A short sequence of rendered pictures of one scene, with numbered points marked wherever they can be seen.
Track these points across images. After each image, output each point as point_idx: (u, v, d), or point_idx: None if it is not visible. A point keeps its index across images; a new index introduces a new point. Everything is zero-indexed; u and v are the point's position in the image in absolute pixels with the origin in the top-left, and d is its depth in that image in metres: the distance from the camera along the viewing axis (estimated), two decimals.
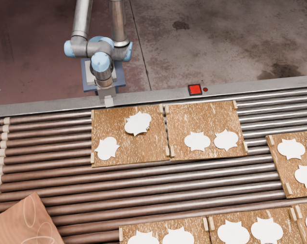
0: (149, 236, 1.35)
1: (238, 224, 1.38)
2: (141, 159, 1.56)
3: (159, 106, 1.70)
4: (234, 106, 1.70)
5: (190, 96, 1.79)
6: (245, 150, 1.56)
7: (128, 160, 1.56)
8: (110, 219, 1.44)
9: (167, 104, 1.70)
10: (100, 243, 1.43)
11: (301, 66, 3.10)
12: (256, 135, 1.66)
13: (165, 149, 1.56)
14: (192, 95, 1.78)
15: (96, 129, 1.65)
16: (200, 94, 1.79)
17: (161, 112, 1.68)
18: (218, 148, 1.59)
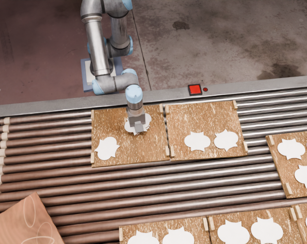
0: (149, 236, 1.35)
1: (238, 224, 1.38)
2: (141, 159, 1.56)
3: (159, 106, 1.70)
4: (234, 106, 1.70)
5: (190, 96, 1.79)
6: (245, 150, 1.56)
7: (128, 160, 1.56)
8: (110, 219, 1.44)
9: (167, 104, 1.70)
10: (100, 243, 1.43)
11: (301, 66, 3.10)
12: (256, 135, 1.66)
13: (165, 149, 1.56)
14: (192, 95, 1.78)
15: (96, 129, 1.65)
16: (200, 94, 1.79)
17: (161, 112, 1.68)
18: (218, 148, 1.59)
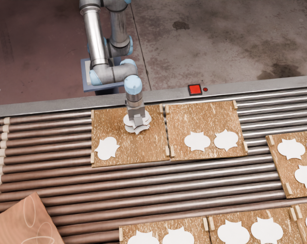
0: (149, 236, 1.35)
1: (238, 224, 1.38)
2: (141, 159, 1.56)
3: (159, 106, 1.70)
4: (234, 106, 1.70)
5: (190, 96, 1.79)
6: (245, 150, 1.56)
7: (128, 160, 1.56)
8: (110, 219, 1.44)
9: (167, 104, 1.70)
10: (100, 243, 1.43)
11: (301, 66, 3.10)
12: (256, 135, 1.66)
13: (165, 149, 1.56)
14: (192, 95, 1.78)
15: (96, 129, 1.65)
16: (200, 94, 1.79)
17: (161, 112, 1.68)
18: (218, 148, 1.59)
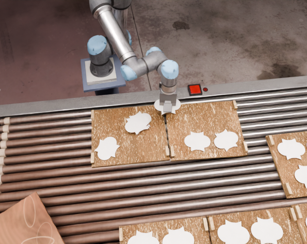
0: (149, 236, 1.35)
1: (238, 224, 1.38)
2: (141, 159, 1.56)
3: None
4: (234, 106, 1.70)
5: (190, 96, 1.79)
6: (245, 150, 1.56)
7: (128, 160, 1.56)
8: (110, 219, 1.44)
9: None
10: (100, 243, 1.43)
11: (301, 66, 3.10)
12: (256, 135, 1.66)
13: (165, 149, 1.56)
14: (192, 95, 1.78)
15: (96, 129, 1.65)
16: (200, 94, 1.79)
17: (161, 112, 1.68)
18: (218, 148, 1.59)
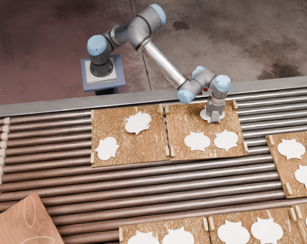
0: (149, 236, 1.35)
1: (238, 224, 1.38)
2: (141, 159, 1.56)
3: (159, 106, 1.70)
4: (234, 106, 1.70)
5: None
6: (245, 150, 1.56)
7: (128, 160, 1.56)
8: (110, 219, 1.44)
9: (167, 104, 1.70)
10: (100, 243, 1.43)
11: (301, 66, 3.10)
12: (256, 135, 1.66)
13: (165, 149, 1.56)
14: None
15: (96, 129, 1.65)
16: (200, 94, 1.79)
17: (161, 112, 1.68)
18: (218, 148, 1.59)
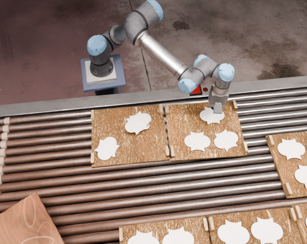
0: (149, 236, 1.35)
1: (238, 224, 1.38)
2: (141, 159, 1.56)
3: (159, 106, 1.70)
4: (234, 106, 1.70)
5: (190, 96, 1.79)
6: (245, 150, 1.56)
7: (128, 160, 1.56)
8: (110, 219, 1.44)
9: (167, 104, 1.70)
10: (100, 243, 1.43)
11: (301, 66, 3.10)
12: (256, 135, 1.66)
13: (165, 149, 1.56)
14: (192, 95, 1.78)
15: (96, 129, 1.65)
16: (200, 94, 1.79)
17: (161, 112, 1.68)
18: (218, 148, 1.59)
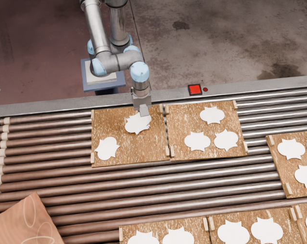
0: (149, 236, 1.35)
1: (238, 224, 1.38)
2: (141, 159, 1.56)
3: (159, 106, 1.70)
4: (234, 106, 1.70)
5: (190, 96, 1.79)
6: (245, 150, 1.56)
7: (128, 160, 1.56)
8: (110, 219, 1.44)
9: (167, 104, 1.70)
10: (100, 243, 1.43)
11: (301, 66, 3.10)
12: (256, 135, 1.66)
13: (165, 149, 1.56)
14: (192, 95, 1.78)
15: (96, 129, 1.65)
16: (200, 94, 1.79)
17: (161, 112, 1.68)
18: (218, 148, 1.59)
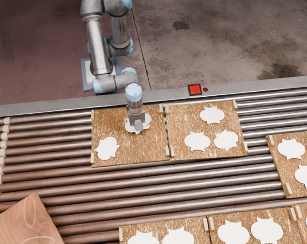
0: (149, 236, 1.35)
1: (238, 224, 1.38)
2: (141, 159, 1.56)
3: (159, 106, 1.70)
4: (234, 106, 1.70)
5: (190, 96, 1.79)
6: (245, 150, 1.56)
7: (128, 160, 1.56)
8: (110, 219, 1.44)
9: (167, 104, 1.70)
10: (100, 243, 1.43)
11: (301, 66, 3.10)
12: (256, 135, 1.66)
13: (165, 149, 1.56)
14: (192, 95, 1.78)
15: (96, 129, 1.65)
16: (200, 94, 1.79)
17: (161, 112, 1.68)
18: (218, 148, 1.59)
